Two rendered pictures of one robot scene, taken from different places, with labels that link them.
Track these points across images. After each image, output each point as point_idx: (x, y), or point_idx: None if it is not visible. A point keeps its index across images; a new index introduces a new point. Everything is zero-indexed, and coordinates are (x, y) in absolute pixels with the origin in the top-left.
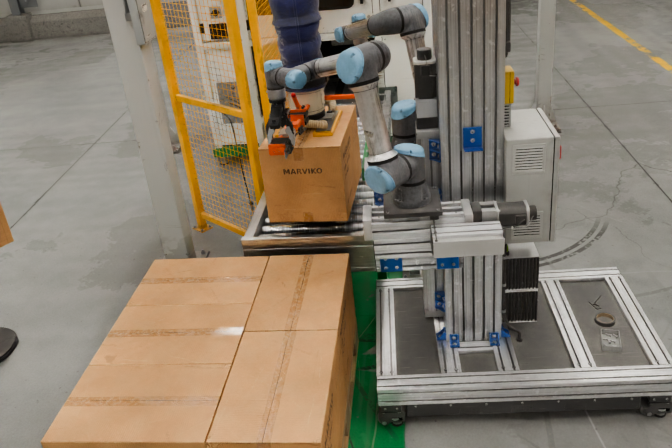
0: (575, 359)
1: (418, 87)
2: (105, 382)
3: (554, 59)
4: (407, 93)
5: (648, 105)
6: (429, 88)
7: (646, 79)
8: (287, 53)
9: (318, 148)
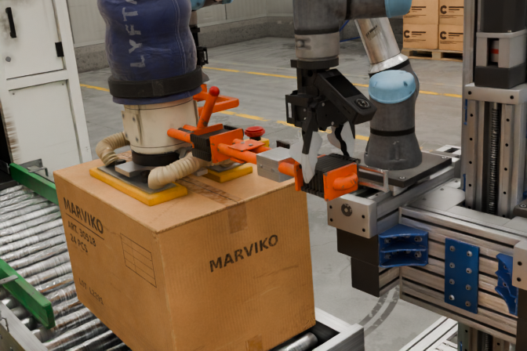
0: None
1: (511, 10)
2: None
3: (115, 126)
4: (55, 166)
5: None
6: (523, 10)
7: (223, 124)
8: (150, 18)
9: (272, 193)
